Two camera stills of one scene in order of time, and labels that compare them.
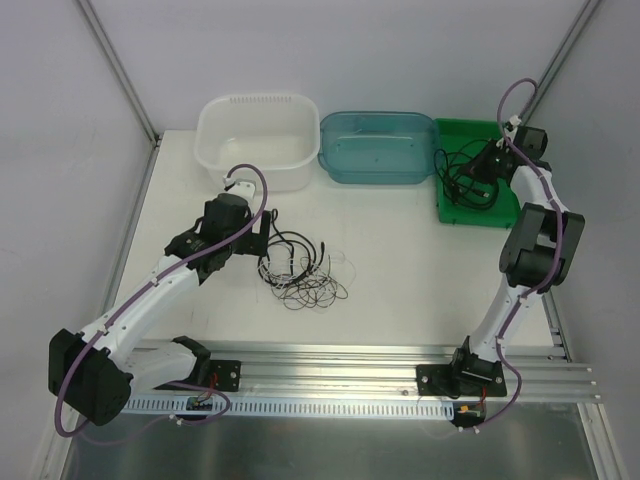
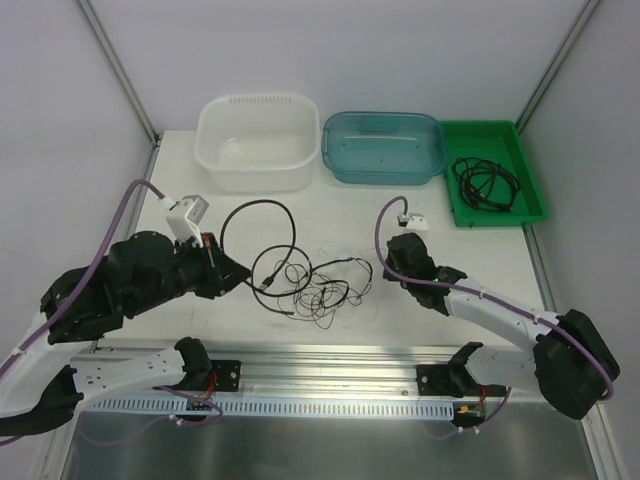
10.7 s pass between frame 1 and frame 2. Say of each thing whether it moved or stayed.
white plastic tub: stayed
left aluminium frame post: stayed
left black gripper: moved
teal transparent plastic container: stayed
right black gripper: moved
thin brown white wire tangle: moved
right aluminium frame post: stayed
